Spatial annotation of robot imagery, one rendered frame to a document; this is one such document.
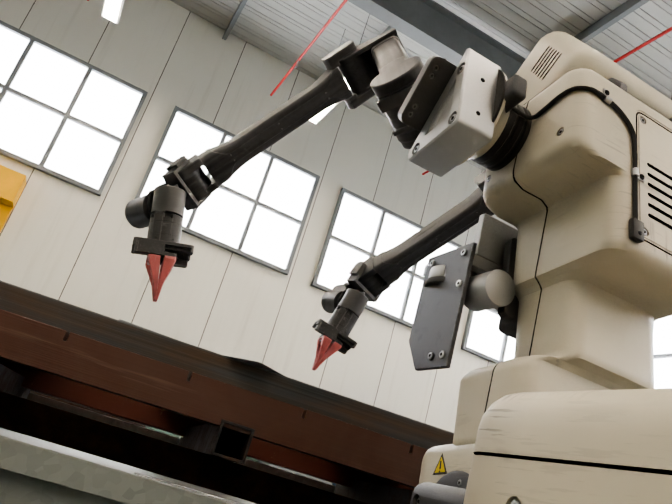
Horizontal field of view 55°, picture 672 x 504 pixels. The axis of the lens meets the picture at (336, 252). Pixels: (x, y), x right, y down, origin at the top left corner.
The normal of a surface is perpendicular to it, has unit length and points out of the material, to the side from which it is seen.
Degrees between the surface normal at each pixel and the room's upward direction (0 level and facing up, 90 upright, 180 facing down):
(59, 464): 90
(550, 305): 90
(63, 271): 90
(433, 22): 90
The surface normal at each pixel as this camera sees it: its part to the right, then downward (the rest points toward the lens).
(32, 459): 0.29, -0.27
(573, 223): -0.86, -0.39
